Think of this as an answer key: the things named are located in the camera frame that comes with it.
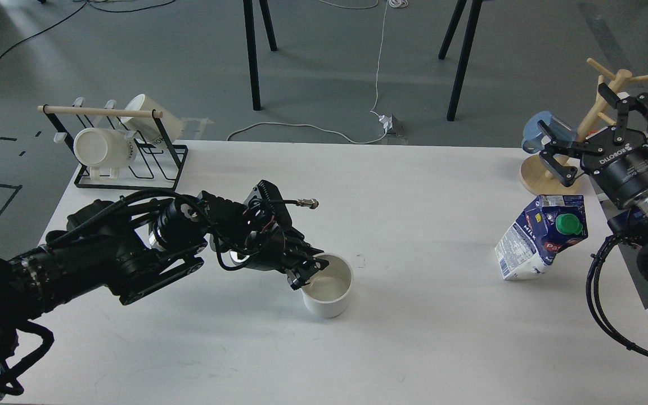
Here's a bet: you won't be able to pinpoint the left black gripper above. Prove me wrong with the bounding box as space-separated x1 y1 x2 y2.
209 180 330 290

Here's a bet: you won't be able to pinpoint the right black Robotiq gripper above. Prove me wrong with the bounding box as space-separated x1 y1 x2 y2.
538 84 648 210

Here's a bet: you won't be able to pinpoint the white mug black handle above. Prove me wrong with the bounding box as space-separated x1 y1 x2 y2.
301 252 353 318

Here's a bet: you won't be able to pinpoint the blue white milk carton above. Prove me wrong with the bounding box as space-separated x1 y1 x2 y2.
494 195 588 280

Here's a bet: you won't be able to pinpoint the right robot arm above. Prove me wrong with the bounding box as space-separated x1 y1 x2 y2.
539 83 648 357

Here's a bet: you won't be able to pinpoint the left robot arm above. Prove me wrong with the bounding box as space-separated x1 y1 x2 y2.
0 180 329 400

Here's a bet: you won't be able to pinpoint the blue mug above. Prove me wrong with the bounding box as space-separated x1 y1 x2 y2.
520 111 578 154

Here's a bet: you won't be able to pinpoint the wooden mug tree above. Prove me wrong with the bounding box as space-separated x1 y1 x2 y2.
519 57 648 195

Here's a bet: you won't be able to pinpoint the black table legs right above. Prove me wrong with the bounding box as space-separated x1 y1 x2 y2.
438 0 483 122

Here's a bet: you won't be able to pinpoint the black table legs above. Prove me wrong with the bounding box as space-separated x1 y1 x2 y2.
438 0 483 122
242 1 278 112

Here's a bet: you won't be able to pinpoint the white mug rear on rack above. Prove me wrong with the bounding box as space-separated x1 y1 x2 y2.
119 94 183 150

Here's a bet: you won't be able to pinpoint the white mug on rack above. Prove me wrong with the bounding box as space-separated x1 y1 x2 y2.
74 128 137 168
119 94 183 150

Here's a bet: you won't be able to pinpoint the white mug front on rack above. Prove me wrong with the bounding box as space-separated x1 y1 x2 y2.
74 128 137 168

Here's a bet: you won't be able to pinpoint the black table legs left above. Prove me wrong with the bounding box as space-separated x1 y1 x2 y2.
242 1 278 112

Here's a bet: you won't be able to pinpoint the black wire cup rack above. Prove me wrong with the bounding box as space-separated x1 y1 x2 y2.
38 97 188 190

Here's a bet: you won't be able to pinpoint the white power cable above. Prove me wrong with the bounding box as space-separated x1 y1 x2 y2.
226 0 409 145

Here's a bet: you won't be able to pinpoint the black floor cable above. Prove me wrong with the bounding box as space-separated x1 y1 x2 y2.
0 0 176 95

